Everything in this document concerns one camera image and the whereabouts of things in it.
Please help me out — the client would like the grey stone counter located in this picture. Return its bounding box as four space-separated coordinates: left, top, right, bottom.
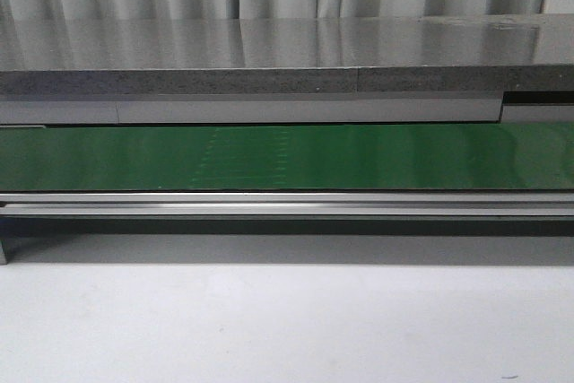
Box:
1 14 573 126

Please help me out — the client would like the green conveyor belt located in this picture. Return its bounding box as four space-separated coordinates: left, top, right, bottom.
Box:
1 123 573 192

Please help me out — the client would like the aluminium conveyor frame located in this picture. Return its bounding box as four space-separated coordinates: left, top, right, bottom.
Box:
1 186 573 266

